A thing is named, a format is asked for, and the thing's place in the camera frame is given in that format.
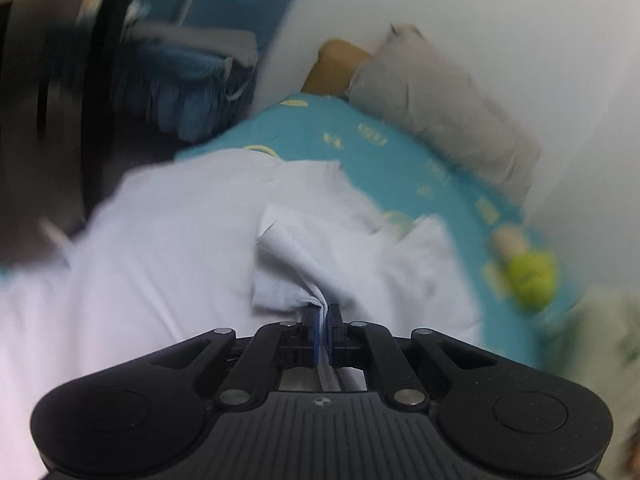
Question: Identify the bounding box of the yellow cushion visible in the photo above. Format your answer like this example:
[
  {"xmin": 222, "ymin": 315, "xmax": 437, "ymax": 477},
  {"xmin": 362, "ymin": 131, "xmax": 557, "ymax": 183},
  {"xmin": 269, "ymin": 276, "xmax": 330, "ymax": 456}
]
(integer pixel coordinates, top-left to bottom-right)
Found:
[{"xmin": 302, "ymin": 39, "xmax": 373, "ymax": 98}]

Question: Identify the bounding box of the blue covered chair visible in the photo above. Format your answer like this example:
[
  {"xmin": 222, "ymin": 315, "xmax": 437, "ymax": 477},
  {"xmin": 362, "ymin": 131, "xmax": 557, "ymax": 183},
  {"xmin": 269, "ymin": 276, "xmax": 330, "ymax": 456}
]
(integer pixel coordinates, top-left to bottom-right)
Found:
[{"xmin": 112, "ymin": 0, "xmax": 311, "ymax": 141}]

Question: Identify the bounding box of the green printed blanket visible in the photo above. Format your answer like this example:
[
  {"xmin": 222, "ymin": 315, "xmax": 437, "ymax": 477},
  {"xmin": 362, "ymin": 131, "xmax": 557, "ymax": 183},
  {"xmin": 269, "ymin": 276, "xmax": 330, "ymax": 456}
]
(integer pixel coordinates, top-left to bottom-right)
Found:
[{"xmin": 545, "ymin": 285, "xmax": 640, "ymax": 480}]

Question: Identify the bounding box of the white desk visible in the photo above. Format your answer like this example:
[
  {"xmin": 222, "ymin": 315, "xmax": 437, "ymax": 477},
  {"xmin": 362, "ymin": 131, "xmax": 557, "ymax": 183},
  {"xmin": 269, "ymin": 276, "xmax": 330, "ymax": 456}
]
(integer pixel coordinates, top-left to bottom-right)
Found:
[{"xmin": 0, "ymin": 0, "xmax": 146, "ymax": 261}]

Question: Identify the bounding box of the white garment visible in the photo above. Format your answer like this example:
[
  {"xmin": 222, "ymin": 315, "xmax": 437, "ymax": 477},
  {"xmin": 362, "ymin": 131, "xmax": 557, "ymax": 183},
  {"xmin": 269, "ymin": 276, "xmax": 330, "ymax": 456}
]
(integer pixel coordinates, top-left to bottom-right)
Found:
[{"xmin": 0, "ymin": 152, "xmax": 483, "ymax": 480}]

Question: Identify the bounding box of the teal patterned bed sheet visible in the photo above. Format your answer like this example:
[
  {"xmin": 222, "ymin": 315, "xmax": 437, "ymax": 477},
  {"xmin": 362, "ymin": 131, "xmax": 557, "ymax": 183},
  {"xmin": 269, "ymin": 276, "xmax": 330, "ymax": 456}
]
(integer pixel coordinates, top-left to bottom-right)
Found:
[{"xmin": 175, "ymin": 92, "xmax": 581, "ymax": 356}]

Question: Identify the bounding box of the green plush toy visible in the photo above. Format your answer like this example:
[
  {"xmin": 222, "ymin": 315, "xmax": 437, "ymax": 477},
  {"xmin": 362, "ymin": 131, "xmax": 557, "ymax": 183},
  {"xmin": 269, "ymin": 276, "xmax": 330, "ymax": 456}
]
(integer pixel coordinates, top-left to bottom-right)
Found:
[{"xmin": 490, "ymin": 225, "xmax": 558, "ymax": 311}]

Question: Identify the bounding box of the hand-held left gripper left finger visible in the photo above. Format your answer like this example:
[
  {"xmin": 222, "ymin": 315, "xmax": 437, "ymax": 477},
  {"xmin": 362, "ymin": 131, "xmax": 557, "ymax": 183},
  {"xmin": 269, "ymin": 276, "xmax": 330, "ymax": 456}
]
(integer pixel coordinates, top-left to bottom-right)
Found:
[{"xmin": 149, "ymin": 305, "xmax": 326, "ymax": 408}]

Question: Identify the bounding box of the grey folded cloth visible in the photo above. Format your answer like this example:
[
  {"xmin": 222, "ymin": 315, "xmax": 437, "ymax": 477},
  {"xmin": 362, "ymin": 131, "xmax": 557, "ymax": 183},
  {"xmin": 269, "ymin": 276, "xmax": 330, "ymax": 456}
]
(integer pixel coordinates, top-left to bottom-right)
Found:
[{"xmin": 125, "ymin": 20, "xmax": 258, "ymax": 68}]

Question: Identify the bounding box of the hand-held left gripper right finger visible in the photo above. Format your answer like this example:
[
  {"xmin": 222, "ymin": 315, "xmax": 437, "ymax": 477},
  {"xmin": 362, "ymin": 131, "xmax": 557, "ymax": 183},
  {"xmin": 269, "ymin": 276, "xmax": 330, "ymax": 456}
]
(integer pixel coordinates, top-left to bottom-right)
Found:
[{"xmin": 327, "ymin": 304, "xmax": 497, "ymax": 408}]

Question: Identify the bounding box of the grey pillow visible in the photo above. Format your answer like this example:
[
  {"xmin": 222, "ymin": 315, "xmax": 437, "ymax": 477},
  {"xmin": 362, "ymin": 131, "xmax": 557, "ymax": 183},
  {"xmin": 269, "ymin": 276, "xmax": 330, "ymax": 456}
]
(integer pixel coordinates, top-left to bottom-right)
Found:
[{"xmin": 347, "ymin": 22, "xmax": 543, "ymax": 198}]

